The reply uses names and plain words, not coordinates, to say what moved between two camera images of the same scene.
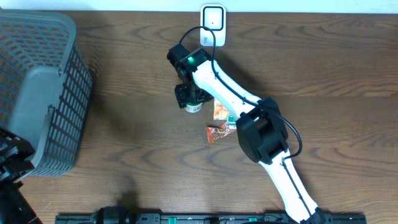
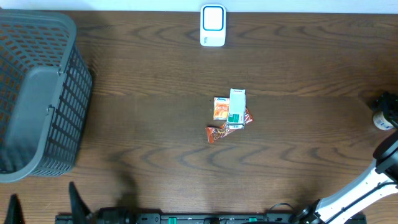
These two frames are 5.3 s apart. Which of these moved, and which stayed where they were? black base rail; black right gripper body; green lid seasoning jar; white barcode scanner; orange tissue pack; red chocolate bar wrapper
Moved: green lid seasoning jar; black right gripper body
Stayed: orange tissue pack; white barcode scanner; black base rail; red chocolate bar wrapper
